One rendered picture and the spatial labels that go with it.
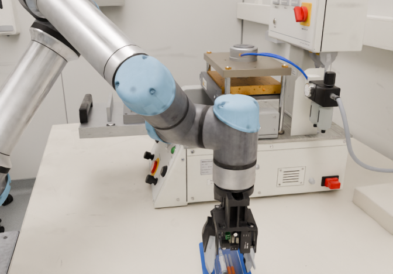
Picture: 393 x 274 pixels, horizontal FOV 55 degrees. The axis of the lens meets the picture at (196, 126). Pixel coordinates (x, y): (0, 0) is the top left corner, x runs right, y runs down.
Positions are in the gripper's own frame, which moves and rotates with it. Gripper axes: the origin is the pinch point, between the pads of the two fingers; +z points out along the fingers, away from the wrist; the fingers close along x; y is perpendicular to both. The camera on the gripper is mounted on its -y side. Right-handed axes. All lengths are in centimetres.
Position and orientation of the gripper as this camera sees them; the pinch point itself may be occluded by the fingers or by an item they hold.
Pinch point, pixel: (228, 265)
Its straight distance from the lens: 81.0
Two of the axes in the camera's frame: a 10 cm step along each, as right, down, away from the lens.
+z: 0.0, 9.4, 3.5
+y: 0.8, 3.5, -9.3
